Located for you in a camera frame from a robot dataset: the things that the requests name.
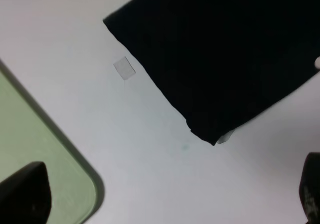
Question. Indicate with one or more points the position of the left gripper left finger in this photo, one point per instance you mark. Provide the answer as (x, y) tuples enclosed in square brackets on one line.
[(25, 196)]

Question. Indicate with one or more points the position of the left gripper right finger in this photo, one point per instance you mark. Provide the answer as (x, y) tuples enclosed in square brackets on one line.
[(309, 188)]

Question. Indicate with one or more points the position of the black short sleeve t-shirt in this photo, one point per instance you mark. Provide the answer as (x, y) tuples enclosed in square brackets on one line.
[(220, 63)]

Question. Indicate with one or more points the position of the light green plastic tray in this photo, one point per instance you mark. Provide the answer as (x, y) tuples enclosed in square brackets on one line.
[(27, 134)]

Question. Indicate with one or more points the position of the clear tape marker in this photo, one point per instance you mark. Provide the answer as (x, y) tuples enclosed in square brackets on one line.
[(124, 68)]

